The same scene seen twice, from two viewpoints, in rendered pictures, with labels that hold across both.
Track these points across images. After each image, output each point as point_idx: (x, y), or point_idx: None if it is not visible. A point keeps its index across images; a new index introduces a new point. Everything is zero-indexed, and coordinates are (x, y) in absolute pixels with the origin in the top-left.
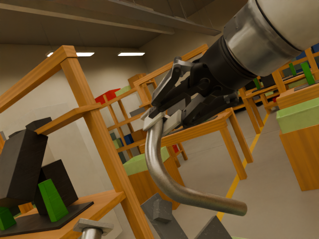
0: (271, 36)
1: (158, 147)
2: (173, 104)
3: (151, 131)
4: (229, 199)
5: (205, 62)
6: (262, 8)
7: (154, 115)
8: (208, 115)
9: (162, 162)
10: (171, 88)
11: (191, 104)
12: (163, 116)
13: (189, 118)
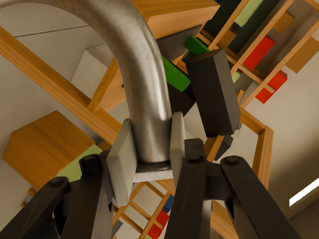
0: None
1: (133, 69)
2: (180, 189)
3: (165, 112)
4: None
5: None
6: None
7: (190, 146)
8: (17, 227)
9: (105, 30)
10: (259, 233)
11: (107, 236)
12: (149, 170)
13: (87, 185)
